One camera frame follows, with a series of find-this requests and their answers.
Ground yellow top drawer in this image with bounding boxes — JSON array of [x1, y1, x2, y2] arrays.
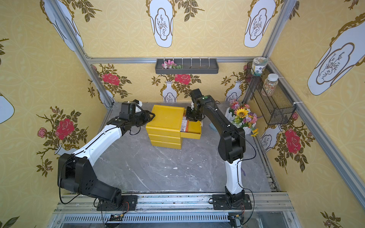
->
[[180, 120, 202, 140]]

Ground yellow plastic drawer cabinet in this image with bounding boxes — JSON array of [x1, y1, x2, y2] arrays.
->
[[146, 105, 184, 150]]

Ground orange white seed bag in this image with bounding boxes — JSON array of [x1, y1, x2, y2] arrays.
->
[[181, 116, 189, 133]]

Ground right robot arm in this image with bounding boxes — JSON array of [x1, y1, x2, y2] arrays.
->
[[186, 89, 246, 204]]

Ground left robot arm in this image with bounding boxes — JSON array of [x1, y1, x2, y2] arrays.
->
[[58, 110, 156, 208]]

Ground light blue plastic dustpan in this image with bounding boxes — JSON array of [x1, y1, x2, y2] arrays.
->
[[209, 123, 218, 132]]

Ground white picket fence planter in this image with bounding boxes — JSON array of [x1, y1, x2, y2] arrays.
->
[[225, 108, 252, 135]]

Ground artificial flower bouquet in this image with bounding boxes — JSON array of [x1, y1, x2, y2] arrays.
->
[[229, 100, 258, 137]]

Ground small pink artificial flowers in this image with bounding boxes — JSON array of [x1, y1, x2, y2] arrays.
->
[[161, 60, 183, 69]]

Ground patterned jar white lid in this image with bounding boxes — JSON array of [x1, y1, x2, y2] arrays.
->
[[251, 57, 268, 77]]

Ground clear jar white lid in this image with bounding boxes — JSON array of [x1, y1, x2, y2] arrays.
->
[[261, 73, 279, 97]]

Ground small circuit board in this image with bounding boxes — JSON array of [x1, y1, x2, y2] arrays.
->
[[109, 214, 124, 222]]

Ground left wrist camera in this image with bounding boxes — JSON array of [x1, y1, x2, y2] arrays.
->
[[119, 99, 143, 121]]

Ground grey wall shelf tray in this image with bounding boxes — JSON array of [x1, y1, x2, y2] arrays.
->
[[155, 58, 220, 75]]

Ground black wire mesh basket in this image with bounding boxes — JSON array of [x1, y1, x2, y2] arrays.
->
[[243, 62, 296, 125]]

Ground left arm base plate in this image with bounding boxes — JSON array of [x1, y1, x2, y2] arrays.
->
[[97, 195, 138, 211]]

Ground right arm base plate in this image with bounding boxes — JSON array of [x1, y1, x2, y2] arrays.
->
[[209, 194, 253, 210]]

